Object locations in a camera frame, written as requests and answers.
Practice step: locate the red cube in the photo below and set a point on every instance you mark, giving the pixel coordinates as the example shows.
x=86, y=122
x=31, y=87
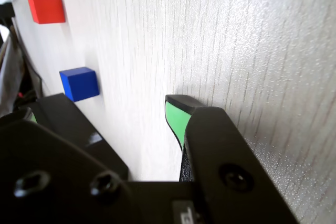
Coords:
x=46, y=7

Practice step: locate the grey fabric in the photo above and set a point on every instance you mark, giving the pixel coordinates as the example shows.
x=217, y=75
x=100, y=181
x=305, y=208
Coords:
x=10, y=77

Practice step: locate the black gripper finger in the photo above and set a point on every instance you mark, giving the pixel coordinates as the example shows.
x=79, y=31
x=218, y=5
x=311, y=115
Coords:
x=57, y=155
x=223, y=155

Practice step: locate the blue cube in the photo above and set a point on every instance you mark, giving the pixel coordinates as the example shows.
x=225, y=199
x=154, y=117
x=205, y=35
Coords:
x=81, y=85

